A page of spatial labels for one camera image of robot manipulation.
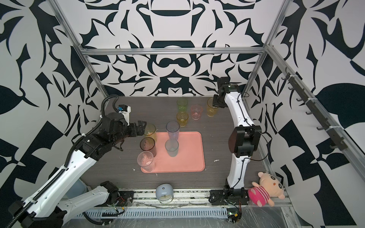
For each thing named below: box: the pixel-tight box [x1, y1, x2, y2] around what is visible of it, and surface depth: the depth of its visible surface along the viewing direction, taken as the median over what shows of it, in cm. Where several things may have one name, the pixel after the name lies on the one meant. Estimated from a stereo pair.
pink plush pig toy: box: [247, 171, 286, 208], surface depth 73 cm
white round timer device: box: [155, 183, 174, 205], surface depth 72 cm
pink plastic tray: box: [140, 131, 205, 173], surface depth 90 cm
